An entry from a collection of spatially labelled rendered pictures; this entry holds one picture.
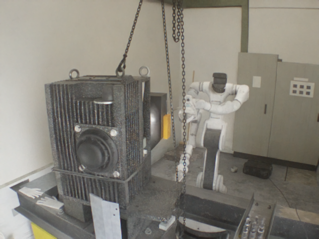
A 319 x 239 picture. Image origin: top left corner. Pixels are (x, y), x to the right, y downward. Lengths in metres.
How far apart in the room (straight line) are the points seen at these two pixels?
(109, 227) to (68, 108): 0.69
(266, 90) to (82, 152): 3.20
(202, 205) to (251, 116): 2.29
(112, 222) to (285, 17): 3.75
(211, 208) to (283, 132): 2.31
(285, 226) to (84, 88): 1.73
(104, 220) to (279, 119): 3.27
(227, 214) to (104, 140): 1.26
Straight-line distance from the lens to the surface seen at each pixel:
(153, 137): 1.76
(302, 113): 4.11
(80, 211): 1.81
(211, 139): 2.22
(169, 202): 1.59
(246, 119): 4.21
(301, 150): 4.27
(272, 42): 4.27
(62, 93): 1.47
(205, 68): 4.53
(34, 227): 2.40
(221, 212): 2.20
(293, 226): 2.14
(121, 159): 1.38
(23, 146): 2.45
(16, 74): 2.34
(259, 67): 4.06
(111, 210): 1.35
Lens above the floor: 1.79
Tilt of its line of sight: 16 degrees down
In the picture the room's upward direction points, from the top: straight up
